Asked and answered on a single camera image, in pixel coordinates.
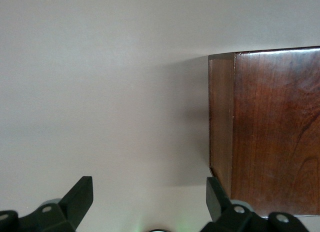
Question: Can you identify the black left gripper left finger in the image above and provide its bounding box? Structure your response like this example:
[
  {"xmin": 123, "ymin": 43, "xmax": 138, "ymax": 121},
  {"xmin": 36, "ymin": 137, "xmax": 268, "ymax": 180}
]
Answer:
[{"xmin": 18, "ymin": 176, "xmax": 94, "ymax": 232}]

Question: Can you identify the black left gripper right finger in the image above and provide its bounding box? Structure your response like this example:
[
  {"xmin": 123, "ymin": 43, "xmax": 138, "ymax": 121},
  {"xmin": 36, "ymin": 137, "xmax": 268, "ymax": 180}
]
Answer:
[{"xmin": 199, "ymin": 177, "xmax": 270, "ymax": 232}]

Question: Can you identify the dark brown wooden cabinet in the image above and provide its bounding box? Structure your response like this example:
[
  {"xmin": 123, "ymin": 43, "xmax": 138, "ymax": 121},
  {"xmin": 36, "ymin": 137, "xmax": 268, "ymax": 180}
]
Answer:
[{"xmin": 208, "ymin": 46, "xmax": 320, "ymax": 217}]

